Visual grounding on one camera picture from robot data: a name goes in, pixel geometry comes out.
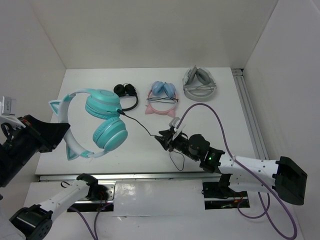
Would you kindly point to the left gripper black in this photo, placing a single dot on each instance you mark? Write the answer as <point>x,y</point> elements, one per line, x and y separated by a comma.
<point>50,134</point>

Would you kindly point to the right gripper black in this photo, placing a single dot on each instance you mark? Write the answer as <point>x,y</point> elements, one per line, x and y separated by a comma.
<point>165,140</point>

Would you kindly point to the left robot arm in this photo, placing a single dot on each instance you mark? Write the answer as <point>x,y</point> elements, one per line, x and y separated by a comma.
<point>35,222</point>

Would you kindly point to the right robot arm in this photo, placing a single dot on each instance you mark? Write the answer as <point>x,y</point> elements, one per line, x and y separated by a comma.
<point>282,177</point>

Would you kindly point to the pink blue cat-ear headphones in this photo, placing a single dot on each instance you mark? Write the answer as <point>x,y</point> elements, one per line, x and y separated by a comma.
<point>162,92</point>

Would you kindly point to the small black headphones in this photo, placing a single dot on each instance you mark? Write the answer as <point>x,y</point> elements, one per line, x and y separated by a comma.
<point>124,91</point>

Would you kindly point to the grey over-ear headphones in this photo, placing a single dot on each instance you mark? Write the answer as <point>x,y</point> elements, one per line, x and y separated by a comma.
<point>198,84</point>

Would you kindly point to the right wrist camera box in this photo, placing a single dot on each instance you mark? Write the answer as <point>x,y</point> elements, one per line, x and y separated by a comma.
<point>178,127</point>

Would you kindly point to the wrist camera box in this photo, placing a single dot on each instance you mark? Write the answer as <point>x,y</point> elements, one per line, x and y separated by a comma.
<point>8,107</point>
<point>178,127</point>

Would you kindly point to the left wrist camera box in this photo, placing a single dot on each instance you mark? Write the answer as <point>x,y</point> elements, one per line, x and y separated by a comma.
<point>8,107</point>

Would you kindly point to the aluminium rail at front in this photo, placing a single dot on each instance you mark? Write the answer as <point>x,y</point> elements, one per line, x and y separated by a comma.
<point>135,176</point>

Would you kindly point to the aluminium rail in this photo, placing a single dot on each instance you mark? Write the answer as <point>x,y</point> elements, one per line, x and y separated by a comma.
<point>255,133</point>
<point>135,176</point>

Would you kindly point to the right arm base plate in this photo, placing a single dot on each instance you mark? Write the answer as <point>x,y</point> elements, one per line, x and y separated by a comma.
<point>216,199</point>

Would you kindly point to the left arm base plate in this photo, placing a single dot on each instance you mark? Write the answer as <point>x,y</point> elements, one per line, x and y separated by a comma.
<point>103,200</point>

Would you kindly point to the aluminium rail at right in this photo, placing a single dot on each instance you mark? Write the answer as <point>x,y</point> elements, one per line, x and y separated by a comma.
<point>255,133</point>

